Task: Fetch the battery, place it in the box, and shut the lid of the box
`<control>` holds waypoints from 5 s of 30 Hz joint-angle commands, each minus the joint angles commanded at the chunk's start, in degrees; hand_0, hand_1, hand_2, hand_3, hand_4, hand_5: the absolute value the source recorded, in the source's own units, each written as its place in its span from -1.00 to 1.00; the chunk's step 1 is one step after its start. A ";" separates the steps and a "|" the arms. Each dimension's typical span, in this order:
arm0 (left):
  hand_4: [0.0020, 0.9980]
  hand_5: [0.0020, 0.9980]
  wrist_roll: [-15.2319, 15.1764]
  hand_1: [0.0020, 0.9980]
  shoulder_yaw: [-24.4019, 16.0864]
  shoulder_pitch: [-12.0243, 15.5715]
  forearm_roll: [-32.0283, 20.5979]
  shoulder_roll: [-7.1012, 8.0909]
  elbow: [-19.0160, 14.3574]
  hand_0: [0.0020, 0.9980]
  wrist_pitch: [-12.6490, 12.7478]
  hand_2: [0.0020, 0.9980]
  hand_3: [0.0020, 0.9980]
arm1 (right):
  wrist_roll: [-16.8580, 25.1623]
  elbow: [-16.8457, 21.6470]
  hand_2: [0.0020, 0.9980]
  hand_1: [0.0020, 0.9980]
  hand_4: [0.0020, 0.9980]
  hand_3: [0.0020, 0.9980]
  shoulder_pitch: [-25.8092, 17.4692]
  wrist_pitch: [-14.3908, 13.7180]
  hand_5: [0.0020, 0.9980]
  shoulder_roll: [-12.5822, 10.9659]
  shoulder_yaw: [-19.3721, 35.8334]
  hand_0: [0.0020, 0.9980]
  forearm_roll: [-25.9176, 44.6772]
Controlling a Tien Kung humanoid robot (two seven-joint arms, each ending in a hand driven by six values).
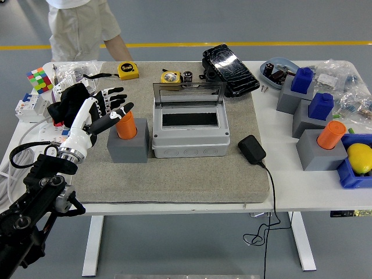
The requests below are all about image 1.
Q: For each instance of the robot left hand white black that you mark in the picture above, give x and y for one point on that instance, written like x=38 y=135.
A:
x=80 y=132

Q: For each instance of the orange cylinder battery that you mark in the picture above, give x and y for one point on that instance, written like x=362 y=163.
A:
x=331 y=135
x=128 y=129

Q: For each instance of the grey electrical junction box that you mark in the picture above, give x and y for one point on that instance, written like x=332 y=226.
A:
x=190 y=138

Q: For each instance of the person's forearm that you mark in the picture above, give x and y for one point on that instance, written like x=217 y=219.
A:
x=117 y=48

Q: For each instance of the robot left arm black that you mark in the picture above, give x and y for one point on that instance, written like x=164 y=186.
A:
x=29 y=203

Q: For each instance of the blue square battery block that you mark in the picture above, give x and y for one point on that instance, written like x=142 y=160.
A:
x=302 y=81
x=319 y=107

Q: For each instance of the black cloth glove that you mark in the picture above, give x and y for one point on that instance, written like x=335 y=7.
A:
x=68 y=104

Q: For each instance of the grey block holder round hole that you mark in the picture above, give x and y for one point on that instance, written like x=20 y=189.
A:
x=128 y=151
x=316 y=157

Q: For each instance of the white circuit breaker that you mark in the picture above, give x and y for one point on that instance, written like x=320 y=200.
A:
x=30 y=109

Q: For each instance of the silver pen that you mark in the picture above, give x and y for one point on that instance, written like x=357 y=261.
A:
x=54 y=72

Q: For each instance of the large pastel puzzle cube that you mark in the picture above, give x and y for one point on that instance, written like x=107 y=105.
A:
x=39 y=80

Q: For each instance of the square yellow tape measure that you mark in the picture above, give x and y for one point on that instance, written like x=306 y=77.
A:
x=128 y=71

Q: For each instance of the round yellow tape measure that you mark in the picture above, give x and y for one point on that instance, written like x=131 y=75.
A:
x=170 y=77

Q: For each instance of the person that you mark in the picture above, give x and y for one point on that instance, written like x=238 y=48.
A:
x=78 y=26

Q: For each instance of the grey-brown table mat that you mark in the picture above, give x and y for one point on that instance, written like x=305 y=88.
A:
x=174 y=183

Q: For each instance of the white table leg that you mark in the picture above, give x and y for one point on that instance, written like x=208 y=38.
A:
x=93 y=247
x=303 y=244

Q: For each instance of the black capacitor white label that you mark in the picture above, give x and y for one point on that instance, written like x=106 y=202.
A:
x=188 y=76

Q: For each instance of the shiny black pouch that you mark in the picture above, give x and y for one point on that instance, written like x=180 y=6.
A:
x=232 y=71

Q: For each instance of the black power adapter plug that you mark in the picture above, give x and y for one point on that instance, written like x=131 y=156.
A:
x=252 y=149

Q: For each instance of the brown capacitor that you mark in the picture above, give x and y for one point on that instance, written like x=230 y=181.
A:
x=277 y=77

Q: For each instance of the blue-grey oval tray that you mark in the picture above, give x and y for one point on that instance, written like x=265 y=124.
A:
x=280 y=61

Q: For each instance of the clear bag of components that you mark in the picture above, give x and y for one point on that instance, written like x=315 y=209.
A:
x=328 y=77
x=357 y=101

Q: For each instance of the blue plastic bin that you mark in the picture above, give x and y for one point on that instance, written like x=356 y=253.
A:
x=348 y=177

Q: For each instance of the black table control panel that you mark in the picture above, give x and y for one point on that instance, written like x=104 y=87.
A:
x=341 y=214

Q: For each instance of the yellow lemon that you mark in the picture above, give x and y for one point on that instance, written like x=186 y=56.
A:
x=360 y=158

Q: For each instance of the silver bracket under table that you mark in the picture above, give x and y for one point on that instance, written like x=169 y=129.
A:
x=260 y=215

